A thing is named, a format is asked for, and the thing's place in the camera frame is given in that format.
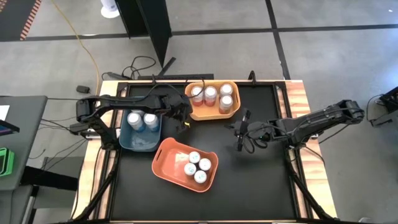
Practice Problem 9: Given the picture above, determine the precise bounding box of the blue silver energy drink can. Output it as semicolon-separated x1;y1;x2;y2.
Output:
183;162;198;177
188;151;201;165
198;157;213;172
193;170;208;184

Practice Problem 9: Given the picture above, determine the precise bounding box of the black equipment stand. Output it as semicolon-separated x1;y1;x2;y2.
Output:
366;86;398;128

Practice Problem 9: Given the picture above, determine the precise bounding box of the black aluminium table frame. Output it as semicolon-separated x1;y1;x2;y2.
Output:
71;79;338;224

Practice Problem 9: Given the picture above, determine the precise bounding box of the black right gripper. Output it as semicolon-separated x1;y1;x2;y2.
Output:
223;108;272;152

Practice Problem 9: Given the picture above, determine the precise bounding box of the black standing cabinet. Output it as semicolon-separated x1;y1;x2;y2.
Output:
114;0;177;77

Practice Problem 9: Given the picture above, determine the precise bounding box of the black looped cable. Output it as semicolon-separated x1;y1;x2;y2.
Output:
121;55;157;80

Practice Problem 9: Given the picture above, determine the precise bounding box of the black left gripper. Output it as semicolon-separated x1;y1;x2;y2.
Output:
157;91;193;135

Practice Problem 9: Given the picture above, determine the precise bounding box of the white round pedestal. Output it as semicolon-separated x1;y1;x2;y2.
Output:
99;0;121;19

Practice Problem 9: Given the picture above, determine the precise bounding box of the black mat with orange stripes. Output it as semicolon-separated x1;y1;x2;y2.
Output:
0;0;43;42

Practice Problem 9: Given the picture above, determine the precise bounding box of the yellow floor cable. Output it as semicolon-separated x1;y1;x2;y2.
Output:
50;0;101;96

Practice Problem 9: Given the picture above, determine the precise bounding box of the yellow plastic bin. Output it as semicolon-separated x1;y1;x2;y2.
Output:
184;80;242;121

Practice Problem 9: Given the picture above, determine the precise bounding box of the dark tablet device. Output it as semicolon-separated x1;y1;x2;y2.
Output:
0;119;21;137

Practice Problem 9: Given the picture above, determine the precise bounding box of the grey side table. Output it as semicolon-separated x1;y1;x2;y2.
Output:
0;185;35;224
0;95;49;191

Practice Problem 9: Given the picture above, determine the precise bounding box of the orange plastic bin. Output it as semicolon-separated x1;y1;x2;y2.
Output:
151;137;220;194

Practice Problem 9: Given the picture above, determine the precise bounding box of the black power brick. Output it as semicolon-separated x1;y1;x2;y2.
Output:
101;71;133;81

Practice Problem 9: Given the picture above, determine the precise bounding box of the black floor beam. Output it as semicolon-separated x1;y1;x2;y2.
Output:
21;166;79;191

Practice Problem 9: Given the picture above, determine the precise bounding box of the blue plastic bin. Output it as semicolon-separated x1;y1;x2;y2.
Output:
118;95;163;152

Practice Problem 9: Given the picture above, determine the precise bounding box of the green plastic tray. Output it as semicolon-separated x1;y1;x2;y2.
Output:
0;147;16;177

